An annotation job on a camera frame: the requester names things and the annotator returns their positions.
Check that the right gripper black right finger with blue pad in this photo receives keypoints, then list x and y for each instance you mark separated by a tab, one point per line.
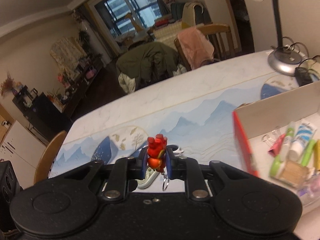
201	181

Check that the pink cloth on chair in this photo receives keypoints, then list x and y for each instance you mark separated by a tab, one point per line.
197	50

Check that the olive green jacket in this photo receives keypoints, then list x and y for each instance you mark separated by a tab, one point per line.
146	65

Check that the black power adapter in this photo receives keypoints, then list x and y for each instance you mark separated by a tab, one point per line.
302	76

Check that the pink binder clip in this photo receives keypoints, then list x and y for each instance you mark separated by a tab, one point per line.
274	142

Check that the mint correction tape dispenser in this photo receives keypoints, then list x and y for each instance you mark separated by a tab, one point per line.
150	177

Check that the silver desk lamp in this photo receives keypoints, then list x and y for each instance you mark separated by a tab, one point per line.
282	59

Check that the white sunglasses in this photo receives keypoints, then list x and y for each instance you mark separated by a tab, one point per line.
177	150

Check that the blue mountain table mat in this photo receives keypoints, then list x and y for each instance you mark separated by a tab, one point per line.
201	128

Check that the wooden chair pink cloth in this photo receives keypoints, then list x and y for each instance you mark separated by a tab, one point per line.
220	36

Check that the toothpick jar green lid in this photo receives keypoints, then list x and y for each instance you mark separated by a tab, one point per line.
288	172

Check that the yellow small box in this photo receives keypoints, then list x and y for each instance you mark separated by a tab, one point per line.
316	156

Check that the dark tv cabinet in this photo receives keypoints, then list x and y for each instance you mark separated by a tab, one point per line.
50	113

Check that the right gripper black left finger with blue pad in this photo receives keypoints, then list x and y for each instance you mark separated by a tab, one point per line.
111	182

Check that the blue white cream tube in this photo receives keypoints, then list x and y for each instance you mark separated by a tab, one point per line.
305	133

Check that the red figurine keychain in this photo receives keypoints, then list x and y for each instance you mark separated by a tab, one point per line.
156	150

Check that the red white cardboard box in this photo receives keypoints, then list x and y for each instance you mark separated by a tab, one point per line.
256	119

